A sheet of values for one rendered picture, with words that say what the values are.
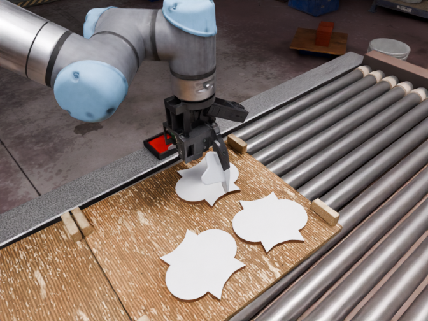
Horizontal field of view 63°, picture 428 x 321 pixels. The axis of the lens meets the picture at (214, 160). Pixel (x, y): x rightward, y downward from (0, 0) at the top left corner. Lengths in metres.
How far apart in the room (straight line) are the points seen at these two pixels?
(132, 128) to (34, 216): 1.81
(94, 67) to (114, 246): 0.36
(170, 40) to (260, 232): 0.37
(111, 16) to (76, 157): 1.91
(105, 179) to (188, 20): 0.45
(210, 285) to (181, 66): 0.35
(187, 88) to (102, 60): 0.16
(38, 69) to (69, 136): 2.16
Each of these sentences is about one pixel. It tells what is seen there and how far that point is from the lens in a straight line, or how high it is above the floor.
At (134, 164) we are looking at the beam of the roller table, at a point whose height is 0.92.
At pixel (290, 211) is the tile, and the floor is 0.95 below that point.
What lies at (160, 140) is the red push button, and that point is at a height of 0.93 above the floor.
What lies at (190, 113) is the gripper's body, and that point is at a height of 1.14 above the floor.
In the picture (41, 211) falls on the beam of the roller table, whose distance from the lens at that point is 0.82.
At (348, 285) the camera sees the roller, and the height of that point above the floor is 0.92.
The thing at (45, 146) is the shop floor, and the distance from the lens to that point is 2.60.
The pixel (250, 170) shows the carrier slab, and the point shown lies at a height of 0.94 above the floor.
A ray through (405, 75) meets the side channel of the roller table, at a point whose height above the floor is 0.93.
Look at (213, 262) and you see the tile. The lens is 0.63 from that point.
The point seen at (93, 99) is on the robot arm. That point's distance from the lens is 0.43.
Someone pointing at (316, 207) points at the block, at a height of 0.95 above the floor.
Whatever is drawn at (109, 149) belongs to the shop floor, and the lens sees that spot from 2.41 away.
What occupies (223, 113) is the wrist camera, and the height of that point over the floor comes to 1.12.
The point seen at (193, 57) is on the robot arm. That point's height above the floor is 1.25.
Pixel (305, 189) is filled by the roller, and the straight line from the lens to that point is 0.80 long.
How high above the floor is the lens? 1.48
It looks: 42 degrees down
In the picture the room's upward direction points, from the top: straight up
